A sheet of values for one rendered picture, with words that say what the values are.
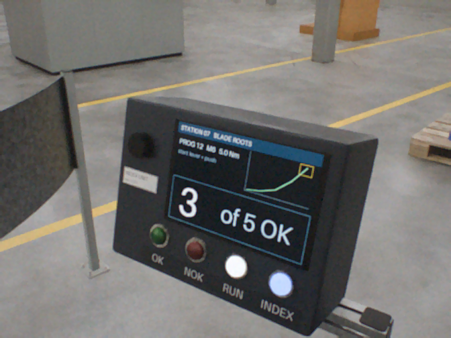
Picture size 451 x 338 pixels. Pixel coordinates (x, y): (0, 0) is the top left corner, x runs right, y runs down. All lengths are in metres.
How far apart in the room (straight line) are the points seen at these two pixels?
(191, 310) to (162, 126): 1.64
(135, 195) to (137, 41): 6.07
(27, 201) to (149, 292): 0.74
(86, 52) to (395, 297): 4.95
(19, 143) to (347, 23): 7.52
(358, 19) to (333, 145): 8.19
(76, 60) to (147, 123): 5.70
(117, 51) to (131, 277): 4.52
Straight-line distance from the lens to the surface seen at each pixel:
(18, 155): 1.69
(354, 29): 8.65
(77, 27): 6.17
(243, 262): 0.47
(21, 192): 1.72
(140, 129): 0.53
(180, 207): 0.50
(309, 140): 0.42
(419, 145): 3.74
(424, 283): 2.42
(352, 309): 0.54
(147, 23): 6.63
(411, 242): 2.69
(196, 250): 0.49
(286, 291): 0.45
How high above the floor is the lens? 1.40
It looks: 25 degrees down
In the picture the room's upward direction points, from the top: straight up
